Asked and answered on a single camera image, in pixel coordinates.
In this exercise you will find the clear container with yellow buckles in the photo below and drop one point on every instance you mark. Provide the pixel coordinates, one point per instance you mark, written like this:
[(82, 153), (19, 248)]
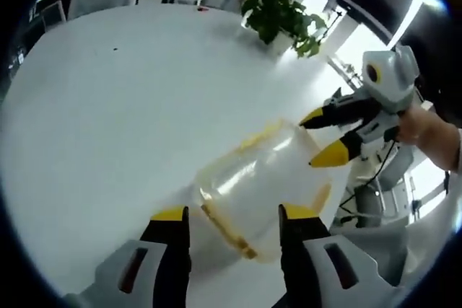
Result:
[(260, 185)]

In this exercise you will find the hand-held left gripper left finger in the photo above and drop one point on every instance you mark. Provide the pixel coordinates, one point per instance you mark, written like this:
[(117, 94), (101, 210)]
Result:
[(151, 264)]

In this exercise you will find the green potted plant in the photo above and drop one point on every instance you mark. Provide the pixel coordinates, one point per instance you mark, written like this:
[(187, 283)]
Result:
[(278, 12)]

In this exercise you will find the small grey chair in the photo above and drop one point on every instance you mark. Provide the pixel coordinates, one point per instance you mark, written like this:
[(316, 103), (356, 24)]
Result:
[(54, 14)]

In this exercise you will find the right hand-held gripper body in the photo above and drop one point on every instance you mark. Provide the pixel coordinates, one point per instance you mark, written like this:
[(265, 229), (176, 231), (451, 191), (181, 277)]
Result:
[(393, 77)]

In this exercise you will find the grey office chair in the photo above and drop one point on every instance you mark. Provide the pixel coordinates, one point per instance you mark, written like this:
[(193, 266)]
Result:
[(104, 1)]

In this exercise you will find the black metal stand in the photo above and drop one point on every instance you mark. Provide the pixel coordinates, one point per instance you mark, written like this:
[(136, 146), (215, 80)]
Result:
[(334, 16)]

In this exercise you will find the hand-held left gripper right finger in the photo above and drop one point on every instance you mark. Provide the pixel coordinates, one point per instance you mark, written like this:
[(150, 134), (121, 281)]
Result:
[(310, 261)]

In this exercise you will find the person's right hand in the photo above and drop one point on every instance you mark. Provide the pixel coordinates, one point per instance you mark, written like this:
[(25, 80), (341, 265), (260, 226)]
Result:
[(429, 135)]

